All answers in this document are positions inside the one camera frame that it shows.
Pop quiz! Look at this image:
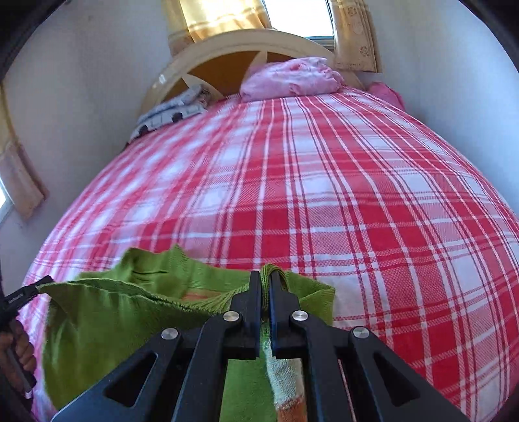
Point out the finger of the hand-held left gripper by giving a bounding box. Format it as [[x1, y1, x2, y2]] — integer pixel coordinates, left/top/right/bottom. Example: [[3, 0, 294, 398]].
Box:
[[1, 275, 56, 315]]

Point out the pink pillow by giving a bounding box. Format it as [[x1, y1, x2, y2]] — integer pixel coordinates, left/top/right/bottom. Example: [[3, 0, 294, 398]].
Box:
[[240, 57, 344, 102]]

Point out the pink cloth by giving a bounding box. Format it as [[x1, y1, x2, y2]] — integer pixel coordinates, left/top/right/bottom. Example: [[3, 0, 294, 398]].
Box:
[[367, 81, 405, 111]]

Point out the white blue patterned pillow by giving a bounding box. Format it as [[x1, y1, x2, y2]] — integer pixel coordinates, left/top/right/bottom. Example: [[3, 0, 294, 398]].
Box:
[[129, 85, 212, 143]]

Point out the wide yellow curtain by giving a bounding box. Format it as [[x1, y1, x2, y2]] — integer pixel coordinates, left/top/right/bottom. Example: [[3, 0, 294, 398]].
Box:
[[161, 0, 267, 57]]

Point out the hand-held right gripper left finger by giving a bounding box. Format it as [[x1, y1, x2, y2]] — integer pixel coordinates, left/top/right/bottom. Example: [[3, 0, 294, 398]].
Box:
[[51, 270, 262, 422]]

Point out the bed with red plaid sheet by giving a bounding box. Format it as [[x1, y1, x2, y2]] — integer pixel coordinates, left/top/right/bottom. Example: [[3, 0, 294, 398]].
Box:
[[18, 87, 519, 422]]

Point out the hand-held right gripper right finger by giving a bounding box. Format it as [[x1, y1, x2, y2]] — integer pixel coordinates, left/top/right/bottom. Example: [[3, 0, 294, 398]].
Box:
[[268, 271, 472, 422]]

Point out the green orange striped knit sweater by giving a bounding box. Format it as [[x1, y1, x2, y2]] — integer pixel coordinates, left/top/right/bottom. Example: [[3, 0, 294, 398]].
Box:
[[38, 244, 335, 422]]

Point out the yellow floral side window curtain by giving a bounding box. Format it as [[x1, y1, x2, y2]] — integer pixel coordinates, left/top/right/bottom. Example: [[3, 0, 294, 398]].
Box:
[[0, 83, 46, 220]]

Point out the cream wooden headboard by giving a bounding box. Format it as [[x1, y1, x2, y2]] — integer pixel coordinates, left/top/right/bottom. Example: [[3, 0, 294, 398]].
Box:
[[140, 30, 364, 119]]

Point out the side window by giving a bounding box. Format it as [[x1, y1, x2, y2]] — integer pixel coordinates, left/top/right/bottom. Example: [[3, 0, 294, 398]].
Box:
[[0, 179, 15, 225]]

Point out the window behind headboard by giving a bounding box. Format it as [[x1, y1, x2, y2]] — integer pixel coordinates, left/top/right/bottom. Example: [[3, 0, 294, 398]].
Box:
[[261, 0, 335, 48]]

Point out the narrow yellow floral curtain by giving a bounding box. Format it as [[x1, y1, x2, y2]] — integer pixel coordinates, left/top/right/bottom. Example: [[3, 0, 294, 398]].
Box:
[[329, 0, 384, 73]]

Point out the person's left hand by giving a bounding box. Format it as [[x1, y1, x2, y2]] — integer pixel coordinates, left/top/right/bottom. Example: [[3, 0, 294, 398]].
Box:
[[0, 317, 37, 376]]

